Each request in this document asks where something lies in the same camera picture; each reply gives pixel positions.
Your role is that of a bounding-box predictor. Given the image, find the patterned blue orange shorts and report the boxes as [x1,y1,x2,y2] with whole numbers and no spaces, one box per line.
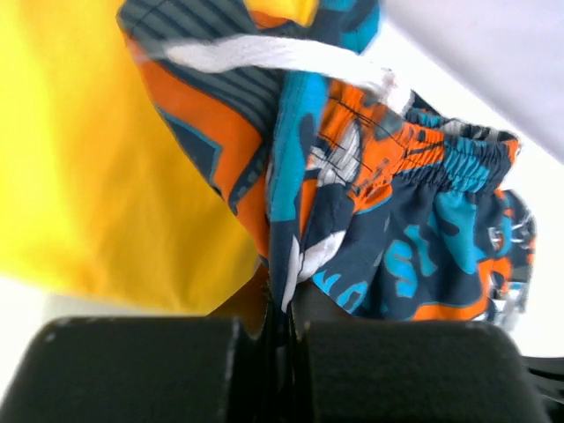
[117,1,536,326]

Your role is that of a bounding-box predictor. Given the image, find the yellow shorts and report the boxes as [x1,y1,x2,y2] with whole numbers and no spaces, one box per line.
[1,1,318,314]

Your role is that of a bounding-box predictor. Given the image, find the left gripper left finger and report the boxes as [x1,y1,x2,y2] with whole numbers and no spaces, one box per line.
[1,277,271,422]

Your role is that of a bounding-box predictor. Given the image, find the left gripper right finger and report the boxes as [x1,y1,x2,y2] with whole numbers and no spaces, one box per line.
[289,283,548,422]

